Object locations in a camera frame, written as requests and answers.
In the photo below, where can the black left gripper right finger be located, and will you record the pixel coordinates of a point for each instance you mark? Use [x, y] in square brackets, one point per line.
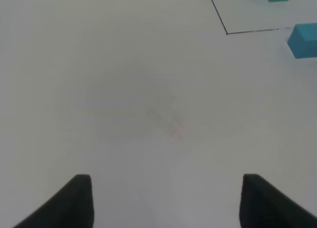
[263, 206]

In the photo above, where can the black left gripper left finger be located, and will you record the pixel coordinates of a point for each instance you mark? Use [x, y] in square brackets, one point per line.
[71, 207]

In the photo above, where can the blue block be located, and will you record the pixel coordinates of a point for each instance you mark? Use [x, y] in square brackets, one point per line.
[303, 40]

